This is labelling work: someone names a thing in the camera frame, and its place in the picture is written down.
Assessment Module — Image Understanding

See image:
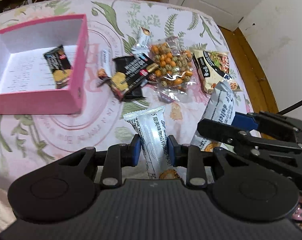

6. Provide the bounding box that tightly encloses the white SF delicious snack bar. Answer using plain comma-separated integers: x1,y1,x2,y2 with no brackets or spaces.
123,106,181,179

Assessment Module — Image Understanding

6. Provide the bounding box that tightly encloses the small white candy wrapper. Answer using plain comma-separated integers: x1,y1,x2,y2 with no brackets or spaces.
96,49,111,87

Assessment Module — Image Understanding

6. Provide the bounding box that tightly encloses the small white snack bar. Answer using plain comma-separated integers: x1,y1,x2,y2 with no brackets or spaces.
131,27,151,56

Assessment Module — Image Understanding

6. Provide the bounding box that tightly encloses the pink cardboard box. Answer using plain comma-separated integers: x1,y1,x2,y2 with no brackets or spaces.
0,14,89,115

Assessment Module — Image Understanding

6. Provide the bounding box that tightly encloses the beige noodle snack bag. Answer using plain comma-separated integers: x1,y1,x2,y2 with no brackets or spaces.
191,49,242,94

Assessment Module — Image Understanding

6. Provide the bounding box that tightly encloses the black cracker packet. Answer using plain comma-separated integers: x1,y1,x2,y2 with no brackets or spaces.
43,45,72,89
109,54,159,101

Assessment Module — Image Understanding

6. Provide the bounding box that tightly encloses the black flat snack packet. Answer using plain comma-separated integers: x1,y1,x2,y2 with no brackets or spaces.
110,56,143,101

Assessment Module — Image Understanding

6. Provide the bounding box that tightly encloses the black cracker packet in box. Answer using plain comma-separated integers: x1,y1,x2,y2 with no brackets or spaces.
43,45,72,89

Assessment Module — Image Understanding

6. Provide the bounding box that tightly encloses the floral bed sheet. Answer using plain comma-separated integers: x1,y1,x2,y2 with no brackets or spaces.
0,0,254,233

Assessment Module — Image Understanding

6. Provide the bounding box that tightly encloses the clear bag of coated peanuts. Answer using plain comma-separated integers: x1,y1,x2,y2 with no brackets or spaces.
148,36,193,92

